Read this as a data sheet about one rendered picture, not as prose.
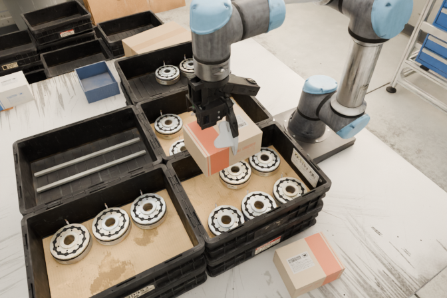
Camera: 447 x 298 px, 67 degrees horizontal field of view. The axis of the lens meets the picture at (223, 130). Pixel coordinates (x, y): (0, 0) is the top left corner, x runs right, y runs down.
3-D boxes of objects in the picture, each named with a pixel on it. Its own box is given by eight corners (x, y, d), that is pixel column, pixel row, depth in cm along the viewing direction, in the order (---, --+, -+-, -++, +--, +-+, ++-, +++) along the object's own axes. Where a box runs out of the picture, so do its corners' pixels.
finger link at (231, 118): (226, 136, 79) (215, 102, 77) (232, 134, 80) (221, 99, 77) (235, 139, 75) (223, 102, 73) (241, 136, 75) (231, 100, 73)
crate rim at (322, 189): (275, 124, 116) (275, 119, 114) (332, 189, 97) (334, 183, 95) (165, 166, 103) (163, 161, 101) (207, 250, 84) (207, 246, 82)
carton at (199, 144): (235, 124, 95) (236, 104, 90) (260, 151, 88) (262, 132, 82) (184, 146, 89) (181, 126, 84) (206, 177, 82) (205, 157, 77)
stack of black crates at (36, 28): (96, 51, 286) (80, -2, 253) (108, 71, 266) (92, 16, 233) (44, 66, 271) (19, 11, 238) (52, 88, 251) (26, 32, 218)
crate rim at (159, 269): (165, 166, 103) (163, 161, 101) (207, 251, 84) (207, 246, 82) (23, 221, 90) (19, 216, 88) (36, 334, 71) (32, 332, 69)
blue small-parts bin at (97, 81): (120, 93, 160) (117, 81, 155) (88, 104, 154) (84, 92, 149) (108, 72, 172) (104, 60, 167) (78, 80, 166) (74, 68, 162)
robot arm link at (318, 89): (313, 94, 136) (322, 66, 127) (337, 114, 129) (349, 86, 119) (291, 103, 131) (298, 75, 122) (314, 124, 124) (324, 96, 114)
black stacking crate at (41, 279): (168, 185, 109) (163, 163, 101) (207, 266, 91) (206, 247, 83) (38, 238, 97) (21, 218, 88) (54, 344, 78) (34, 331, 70)
